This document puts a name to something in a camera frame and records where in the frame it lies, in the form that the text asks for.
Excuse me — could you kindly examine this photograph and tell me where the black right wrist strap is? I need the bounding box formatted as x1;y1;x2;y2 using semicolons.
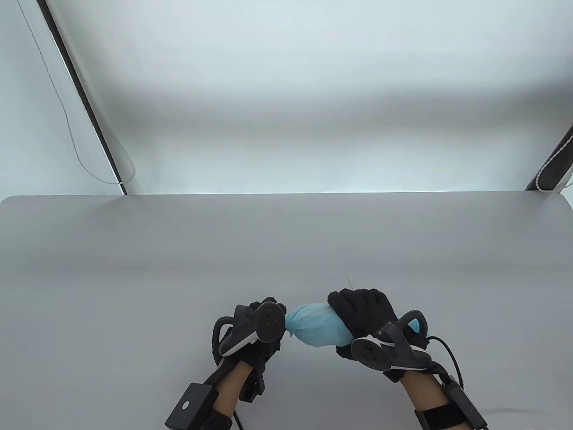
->
414;403;466;430

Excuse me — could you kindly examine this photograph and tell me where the black left wrist box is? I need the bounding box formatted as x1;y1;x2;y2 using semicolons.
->
165;382;220;430

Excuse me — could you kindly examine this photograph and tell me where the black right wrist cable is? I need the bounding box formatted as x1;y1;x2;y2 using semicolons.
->
428;336;466;386

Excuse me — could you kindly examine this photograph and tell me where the light blue gift wrapping paper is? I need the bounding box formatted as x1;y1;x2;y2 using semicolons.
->
285;301;429;349

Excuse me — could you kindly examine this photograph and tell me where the black wrist box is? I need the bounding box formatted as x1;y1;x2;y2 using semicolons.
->
165;382;220;430
443;380;488;428

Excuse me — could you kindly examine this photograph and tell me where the short black pole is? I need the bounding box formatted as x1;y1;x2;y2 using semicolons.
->
524;121;573;192

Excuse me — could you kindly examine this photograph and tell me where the black left wrist strap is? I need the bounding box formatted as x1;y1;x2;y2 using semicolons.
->
204;410;235;430

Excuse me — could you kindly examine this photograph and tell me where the long black pole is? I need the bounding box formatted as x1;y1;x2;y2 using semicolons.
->
37;0;128;195

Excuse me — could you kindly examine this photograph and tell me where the person's left forearm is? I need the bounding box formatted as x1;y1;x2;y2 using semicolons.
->
213;361;252;417

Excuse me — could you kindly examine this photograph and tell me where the black white left controller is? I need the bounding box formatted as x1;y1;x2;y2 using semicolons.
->
212;301;286;364

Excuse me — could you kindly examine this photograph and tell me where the person's right forearm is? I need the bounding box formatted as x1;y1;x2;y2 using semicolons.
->
398;371;452;411

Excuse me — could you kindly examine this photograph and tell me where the black right wrist box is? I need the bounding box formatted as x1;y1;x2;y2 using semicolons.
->
443;380;488;428

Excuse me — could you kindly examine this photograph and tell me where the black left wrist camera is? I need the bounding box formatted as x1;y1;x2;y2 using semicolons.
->
241;370;267;402

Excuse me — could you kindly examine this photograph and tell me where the black wrist strap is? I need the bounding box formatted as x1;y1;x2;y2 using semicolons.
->
414;403;466;430
204;410;235;430

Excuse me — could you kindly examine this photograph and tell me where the thin white cord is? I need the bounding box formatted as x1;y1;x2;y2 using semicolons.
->
18;0;124;185

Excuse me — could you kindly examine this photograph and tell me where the person's right hand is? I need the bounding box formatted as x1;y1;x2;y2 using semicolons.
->
327;288;432;383

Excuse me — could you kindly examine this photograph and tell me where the person's left hand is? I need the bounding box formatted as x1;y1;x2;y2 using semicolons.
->
217;297;287;374

